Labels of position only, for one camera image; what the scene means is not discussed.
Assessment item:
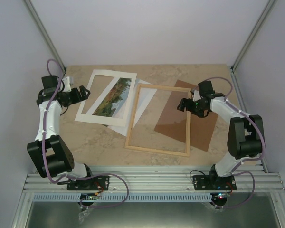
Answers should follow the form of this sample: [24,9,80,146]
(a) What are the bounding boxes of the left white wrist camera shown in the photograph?
[60,76,74,92]

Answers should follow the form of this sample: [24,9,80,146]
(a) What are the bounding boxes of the left aluminium corner post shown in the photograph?
[23,0,67,74]

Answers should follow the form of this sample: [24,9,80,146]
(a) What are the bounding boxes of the grey slotted cable duct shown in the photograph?
[33,193,212,203]

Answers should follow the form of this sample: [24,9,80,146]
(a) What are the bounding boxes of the right control board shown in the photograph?
[213,191,230,199]

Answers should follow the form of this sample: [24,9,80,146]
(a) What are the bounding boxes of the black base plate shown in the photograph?
[192,175,237,191]
[66,175,110,191]

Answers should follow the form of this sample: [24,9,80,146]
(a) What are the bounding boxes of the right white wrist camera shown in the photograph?
[191,90,201,102]

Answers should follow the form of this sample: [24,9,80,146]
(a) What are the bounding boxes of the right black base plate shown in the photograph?
[192,175,237,191]

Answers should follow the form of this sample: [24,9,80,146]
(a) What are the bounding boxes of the right aluminium corner post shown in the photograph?
[230,0,277,73]

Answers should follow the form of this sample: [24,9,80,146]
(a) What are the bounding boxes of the landscape photo print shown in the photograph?
[87,77,133,118]

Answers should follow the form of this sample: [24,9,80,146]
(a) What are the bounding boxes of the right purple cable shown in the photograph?
[192,77,266,210]

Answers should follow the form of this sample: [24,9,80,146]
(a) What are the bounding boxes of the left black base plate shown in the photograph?
[66,175,110,191]

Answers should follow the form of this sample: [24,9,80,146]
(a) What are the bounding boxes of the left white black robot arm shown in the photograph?
[27,75,95,190]

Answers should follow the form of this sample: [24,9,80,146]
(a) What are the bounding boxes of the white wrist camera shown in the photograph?
[60,76,74,92]
[191,90,201,102]

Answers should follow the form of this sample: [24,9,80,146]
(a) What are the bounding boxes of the clear glass sheet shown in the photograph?
[133,82,193,143]

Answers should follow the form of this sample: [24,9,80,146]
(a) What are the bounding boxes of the left control board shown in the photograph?
[79,192,101,201]

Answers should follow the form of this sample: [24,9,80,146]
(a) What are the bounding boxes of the aluminium rail bed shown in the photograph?
[23,165,285,193]

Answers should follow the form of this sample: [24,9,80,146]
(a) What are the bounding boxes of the control board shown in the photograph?
[79,192,101,201]
[213,191,230,199]

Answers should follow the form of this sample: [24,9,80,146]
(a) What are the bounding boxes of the light wooden picture frame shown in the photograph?
[124,83,191,157]

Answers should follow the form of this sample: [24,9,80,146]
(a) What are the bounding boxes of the white mat board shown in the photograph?
[75,69,137,127]

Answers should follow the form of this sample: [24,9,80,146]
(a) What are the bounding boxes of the right side aluminium rail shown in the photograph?
[230,70,266,171]

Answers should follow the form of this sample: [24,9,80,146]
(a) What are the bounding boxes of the aluminium corner post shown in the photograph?
[23,0,67,74]
[230,0,277,73]

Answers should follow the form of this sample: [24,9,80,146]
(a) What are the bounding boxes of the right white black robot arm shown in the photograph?
[177,80,266,190]

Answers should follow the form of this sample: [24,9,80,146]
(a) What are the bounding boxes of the brown backing board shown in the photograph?
[154,93,218,152]

